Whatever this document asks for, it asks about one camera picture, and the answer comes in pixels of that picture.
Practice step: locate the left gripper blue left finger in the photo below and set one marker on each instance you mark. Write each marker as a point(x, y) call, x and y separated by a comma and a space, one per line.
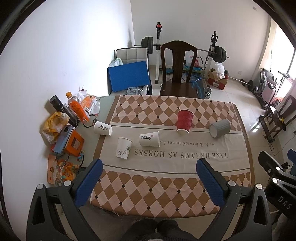
point(44, 222)

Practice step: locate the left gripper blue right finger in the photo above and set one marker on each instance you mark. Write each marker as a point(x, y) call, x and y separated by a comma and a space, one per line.
point(254, 222)

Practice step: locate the white cup with plant print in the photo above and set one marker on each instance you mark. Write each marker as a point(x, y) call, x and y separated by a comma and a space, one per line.
point(123, 148)

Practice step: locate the grey ribbed cup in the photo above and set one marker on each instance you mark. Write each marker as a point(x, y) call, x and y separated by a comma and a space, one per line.
point(220, 128)

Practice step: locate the white paper cup near clutter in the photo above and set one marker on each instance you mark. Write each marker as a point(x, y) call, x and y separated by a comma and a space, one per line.
point(102, 129)

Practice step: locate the red ribbed paper cup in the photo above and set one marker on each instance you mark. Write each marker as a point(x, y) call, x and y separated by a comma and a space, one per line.
point(184, 121)

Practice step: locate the white cup with calligraphy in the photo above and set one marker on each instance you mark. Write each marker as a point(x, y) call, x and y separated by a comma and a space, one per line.
point(149, 139)

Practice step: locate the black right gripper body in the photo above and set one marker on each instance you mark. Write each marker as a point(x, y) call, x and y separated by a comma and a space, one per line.
point(280, 190)

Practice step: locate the colourful snack packet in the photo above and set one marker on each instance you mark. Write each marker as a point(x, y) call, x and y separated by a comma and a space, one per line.
point(60, 170)

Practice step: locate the orange box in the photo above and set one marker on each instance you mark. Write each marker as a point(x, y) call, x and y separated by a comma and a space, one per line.
point(74, 144)

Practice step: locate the blue grey device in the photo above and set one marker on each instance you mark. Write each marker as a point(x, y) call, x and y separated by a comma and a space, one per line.
point(62, 140)

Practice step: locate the yellow plastic bag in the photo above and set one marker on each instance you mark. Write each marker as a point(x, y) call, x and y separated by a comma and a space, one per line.
point(54, 125)

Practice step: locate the checkered printed tablecloth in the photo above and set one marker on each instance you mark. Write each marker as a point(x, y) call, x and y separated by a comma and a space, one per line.
point(162, 182)

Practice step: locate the dark wooden side chair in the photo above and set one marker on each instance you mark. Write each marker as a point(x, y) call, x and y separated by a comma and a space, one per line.
point(274, 121)

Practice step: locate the black cylinder can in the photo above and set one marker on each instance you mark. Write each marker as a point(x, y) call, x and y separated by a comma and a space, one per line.
point(59, 106)

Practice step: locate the orange drink bottle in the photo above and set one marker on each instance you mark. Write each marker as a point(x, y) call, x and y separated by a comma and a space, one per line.
point(76, 106)

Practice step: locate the crumpled orange white wrappers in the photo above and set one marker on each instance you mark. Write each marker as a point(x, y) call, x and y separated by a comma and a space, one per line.
point(89, 102)

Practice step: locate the red cardboard box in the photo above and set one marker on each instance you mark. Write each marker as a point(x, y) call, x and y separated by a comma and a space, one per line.
point(218, 83)

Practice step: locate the blue board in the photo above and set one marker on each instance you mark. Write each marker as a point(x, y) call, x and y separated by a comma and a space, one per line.
point(128, 75)

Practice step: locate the barbell with black plates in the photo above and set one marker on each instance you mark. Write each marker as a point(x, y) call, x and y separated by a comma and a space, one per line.
point(218, 55)

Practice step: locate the white padded stool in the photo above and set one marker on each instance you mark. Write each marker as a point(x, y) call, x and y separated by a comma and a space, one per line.
point(132, 55)

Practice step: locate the white squat rack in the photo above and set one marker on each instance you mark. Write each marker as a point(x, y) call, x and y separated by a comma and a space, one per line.
point(158, 53)

